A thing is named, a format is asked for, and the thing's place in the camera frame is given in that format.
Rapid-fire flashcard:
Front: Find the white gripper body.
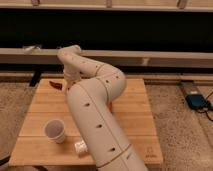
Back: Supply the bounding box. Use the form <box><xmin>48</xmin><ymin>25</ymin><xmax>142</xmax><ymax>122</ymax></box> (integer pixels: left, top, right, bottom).
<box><xmin>63</xmin><ymin>66</ymin><xmax>81</xmax><ymax>92</ymax></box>

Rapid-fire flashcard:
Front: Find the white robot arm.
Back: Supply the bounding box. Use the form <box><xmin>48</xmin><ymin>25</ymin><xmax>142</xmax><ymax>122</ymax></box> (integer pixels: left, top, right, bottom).
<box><xmin>58</xmin><ymin>45</ymin><xmax>148</xmax><ymax>171</ymax></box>

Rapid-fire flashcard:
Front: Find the white paper cup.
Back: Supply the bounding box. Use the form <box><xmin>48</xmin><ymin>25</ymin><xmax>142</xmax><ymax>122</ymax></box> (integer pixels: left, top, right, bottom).
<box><xmin>44</xmin><ymin>119</ymin><xmax>66</xmax><ymax>144</ymax></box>

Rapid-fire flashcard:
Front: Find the clear plastic bottle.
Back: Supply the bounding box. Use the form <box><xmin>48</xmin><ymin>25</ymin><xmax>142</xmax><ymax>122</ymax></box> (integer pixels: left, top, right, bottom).
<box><xmin>74</xmin><ymin>141</ymin><xmax>88</xmax><ymax>156</ymax></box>

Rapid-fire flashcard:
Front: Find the blue device on floor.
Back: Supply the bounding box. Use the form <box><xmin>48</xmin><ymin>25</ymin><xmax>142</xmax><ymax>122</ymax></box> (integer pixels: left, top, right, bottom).
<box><xmin>186</xmin><ymin>94</ymin><xmax>207</xmax><ymax>110</ymax></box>

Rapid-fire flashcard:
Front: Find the wooden shelf rail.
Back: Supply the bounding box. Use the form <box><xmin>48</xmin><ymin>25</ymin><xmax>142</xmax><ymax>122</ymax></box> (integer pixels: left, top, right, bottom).
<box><xmin>0</xmin><ymin>48</ymin><xmax>213</xmax><ymax>68</ymax></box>

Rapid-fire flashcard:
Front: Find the black cable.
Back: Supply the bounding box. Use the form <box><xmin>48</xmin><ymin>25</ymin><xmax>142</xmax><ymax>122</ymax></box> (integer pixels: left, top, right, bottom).
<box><xmin>199</xmin><ymin>91</ymin><xmax>213</xmax><ymax>122</ymax></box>

